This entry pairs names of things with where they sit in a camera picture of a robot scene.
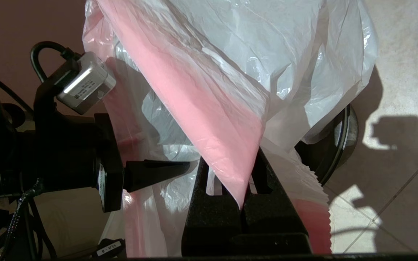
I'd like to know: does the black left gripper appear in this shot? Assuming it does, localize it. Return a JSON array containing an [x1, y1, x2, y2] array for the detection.
[[35, 112, 191, 213]]

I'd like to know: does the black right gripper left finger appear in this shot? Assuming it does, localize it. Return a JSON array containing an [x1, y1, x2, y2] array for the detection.
[[182, 158, 244, 256]]

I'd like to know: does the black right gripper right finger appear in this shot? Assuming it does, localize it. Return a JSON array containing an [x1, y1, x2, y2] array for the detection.
[[242, 147, 313, 256]]

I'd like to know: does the black trash bin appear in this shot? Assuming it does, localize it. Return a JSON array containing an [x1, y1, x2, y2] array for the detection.
[[294, 103, 359, 186]]

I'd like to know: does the clear pink-edged new trash bag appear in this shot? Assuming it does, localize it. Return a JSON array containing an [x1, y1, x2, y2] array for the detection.
[[82, 0, 378, 256]]

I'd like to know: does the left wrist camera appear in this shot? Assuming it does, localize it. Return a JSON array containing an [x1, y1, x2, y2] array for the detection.
[[56, 51, 117, 116]]

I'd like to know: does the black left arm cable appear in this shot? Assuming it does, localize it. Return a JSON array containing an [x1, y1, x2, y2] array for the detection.
[[30, 41, 82, 84]]

